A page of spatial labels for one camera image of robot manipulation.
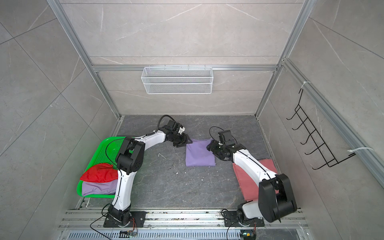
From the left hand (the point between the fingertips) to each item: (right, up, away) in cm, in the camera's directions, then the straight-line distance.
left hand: (190, 140), depth 100 cm
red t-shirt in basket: (-48, -16, -22) cm, 55 cm away
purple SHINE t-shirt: (+5, -9, -4) cm, 11 cm away
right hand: (+12, -3, -12) cm, 17 cm away
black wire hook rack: (+58, -2, -37) cm, 69 cm away
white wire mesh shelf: (-9, +41, +1) cm, 42 cm away
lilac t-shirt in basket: (-42, -23, -23) cm, 53 cm away
